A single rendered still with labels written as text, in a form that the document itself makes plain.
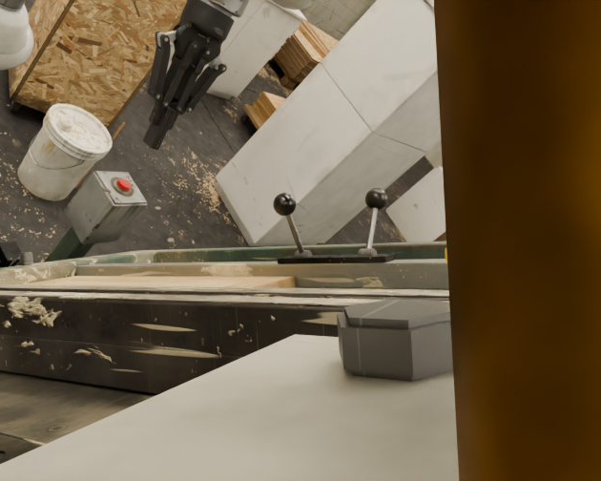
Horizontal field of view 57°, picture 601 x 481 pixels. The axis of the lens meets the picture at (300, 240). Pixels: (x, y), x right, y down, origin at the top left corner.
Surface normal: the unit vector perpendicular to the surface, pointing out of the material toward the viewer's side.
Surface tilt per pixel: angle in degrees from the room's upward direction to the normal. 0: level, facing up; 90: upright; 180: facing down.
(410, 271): 90
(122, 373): 90
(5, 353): 90
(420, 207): 90
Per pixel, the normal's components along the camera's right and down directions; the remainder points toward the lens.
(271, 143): -0.55, 0.00
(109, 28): 0.33, 0.77
